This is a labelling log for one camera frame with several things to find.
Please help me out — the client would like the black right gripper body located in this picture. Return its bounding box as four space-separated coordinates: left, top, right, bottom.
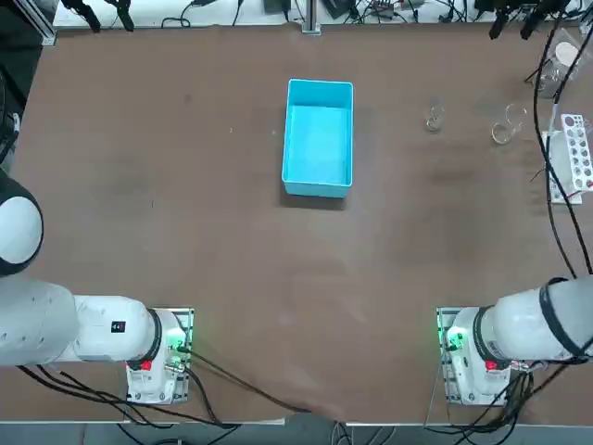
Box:
502 0 564 13

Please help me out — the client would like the small glass beaker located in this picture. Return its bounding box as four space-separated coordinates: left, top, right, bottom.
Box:
423 105 447 134

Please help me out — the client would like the glass graduated cylinder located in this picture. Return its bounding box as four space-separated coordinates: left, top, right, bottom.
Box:
489 102 529 146

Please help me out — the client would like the aluminium corner profile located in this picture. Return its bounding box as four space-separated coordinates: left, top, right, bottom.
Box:
11 0 57 46

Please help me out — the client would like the white test tube rack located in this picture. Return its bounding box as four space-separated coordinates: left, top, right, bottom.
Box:
540 113 593 205

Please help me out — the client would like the blue plastic bin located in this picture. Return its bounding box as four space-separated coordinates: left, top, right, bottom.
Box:
281 78 355 199

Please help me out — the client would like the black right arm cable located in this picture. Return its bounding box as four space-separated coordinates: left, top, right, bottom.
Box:
531 8 593 279

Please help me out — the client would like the black power cable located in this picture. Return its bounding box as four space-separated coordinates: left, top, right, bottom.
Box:
160 0 245 30

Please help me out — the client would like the aluminium profile post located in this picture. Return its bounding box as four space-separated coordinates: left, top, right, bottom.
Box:
301 0 323 36

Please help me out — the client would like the black base cable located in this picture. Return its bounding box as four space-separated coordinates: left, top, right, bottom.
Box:
184 348 316 414
17 363 242 428

